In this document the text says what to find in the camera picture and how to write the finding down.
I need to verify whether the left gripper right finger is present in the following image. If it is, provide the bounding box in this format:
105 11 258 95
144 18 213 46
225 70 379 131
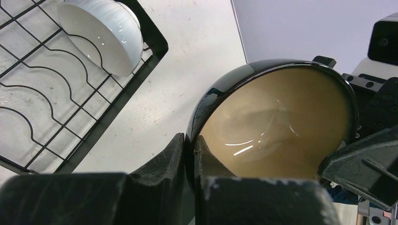
194 136 340 225

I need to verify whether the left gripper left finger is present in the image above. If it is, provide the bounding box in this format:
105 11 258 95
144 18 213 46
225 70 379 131
0 133 184 225

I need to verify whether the white bowl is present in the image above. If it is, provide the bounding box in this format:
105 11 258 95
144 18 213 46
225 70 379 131
57 0 144 76

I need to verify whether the dark bowl beige inside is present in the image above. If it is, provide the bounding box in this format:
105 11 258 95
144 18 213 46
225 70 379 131
184 59 359 187

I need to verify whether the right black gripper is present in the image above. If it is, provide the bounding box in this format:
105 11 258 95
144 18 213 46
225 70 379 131
312 58 398 210

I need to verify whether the black wire dish rack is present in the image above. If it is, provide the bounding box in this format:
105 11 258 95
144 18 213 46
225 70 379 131
0 0 168 174

